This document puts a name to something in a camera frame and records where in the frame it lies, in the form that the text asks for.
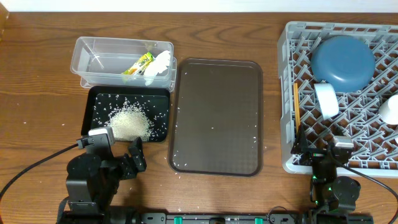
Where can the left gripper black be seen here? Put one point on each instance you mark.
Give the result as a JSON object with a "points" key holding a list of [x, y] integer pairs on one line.
{"points": [[135, 160]]}

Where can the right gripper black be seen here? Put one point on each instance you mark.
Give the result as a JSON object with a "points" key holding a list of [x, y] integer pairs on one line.
{"points": [[301, 146]]}

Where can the wooden chopstick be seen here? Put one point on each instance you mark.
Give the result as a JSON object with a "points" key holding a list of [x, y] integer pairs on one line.
{"points": [[295, 105], [298, 109]]}

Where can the light blue small bowl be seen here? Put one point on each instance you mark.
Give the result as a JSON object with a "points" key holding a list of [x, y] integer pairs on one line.
{"points": [[327, 100]]}

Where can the dark blue plate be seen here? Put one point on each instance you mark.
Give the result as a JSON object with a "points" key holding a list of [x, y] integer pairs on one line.
{"points": [[346, 63]]}

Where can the white cup pink inside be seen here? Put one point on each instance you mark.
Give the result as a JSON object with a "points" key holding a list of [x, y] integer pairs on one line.
{"points": [[388, 111]]}

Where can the yellow green snack wrapper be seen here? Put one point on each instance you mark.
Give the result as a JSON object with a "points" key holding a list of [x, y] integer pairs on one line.
{"points": [[140, 65]]}

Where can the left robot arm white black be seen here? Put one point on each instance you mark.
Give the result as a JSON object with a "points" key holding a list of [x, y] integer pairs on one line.
{"points": [[93, 180]]}

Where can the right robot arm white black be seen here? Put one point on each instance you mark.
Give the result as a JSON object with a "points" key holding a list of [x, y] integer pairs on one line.
{"points": [[335, 196]]}

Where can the black waste tray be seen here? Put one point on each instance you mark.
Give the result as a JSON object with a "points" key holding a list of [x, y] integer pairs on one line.
{"points": [[96, 90]]}

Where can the grey dishwasher rack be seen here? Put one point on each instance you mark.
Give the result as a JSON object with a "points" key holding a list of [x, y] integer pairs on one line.
{"points": [[375, 146]]}

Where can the clear plastic waste bin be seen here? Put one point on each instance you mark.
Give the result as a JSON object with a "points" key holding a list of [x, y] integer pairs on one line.
{"points": [[103, 61]]}

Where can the pile of white rice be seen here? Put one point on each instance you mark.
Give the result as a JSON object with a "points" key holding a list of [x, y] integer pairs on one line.
{"points": [[132, 116]]}

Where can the brown serving tray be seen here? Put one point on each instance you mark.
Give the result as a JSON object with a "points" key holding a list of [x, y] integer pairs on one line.
{"points": [[217, 120]]}

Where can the crumpled white tissue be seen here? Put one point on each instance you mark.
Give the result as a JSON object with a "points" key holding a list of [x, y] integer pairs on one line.
{"points": [[159, 65]]}

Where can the black rail with green clips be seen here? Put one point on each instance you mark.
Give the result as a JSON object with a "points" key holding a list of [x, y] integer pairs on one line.
{"points": [[217, 219]]}

